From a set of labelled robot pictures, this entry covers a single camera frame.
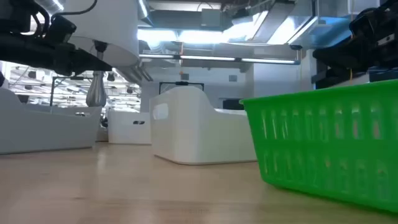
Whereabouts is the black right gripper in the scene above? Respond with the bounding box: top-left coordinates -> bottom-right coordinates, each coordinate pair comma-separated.
312,30 -> 398,72

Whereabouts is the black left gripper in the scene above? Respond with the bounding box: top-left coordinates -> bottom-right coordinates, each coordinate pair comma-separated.
0,34 -> 113,77

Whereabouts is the white plastic storage bin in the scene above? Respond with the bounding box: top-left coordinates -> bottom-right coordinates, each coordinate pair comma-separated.
108,107 -> 152,146
149,86 -> 257,166

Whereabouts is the grey plastic storage bin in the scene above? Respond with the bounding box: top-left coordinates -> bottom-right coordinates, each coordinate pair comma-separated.
0,88 -> 103,156

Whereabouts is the green slotted plastic basket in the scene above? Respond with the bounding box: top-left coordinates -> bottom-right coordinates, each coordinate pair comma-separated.
239,79 -> 398,214

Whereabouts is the long linear ceiling light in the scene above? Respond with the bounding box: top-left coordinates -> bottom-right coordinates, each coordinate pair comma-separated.
139,54 -> 301,65

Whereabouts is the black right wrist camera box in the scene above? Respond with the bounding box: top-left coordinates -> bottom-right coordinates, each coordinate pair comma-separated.
348,11 -> 379,38

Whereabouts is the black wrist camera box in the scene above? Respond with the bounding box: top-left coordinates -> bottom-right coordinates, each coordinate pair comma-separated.
348,11 -> 379,38
46,14 -> 78,44

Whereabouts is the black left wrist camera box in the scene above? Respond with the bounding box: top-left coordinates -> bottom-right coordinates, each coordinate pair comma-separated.
46,14 -> 78,44

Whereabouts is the black metal rig frame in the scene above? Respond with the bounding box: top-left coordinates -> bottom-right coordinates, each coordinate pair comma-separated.
49,76 -> 94,114
158,81 -> 205,96

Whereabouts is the black camera cable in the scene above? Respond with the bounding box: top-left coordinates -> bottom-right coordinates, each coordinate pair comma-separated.
49,0 -> 98,19

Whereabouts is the orange hanging cord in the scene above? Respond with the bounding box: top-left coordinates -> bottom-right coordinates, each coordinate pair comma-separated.
179,42 -> 185,75

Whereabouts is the black wall panel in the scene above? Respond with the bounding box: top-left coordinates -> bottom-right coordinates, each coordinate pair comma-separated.
222,98 -> 245,111

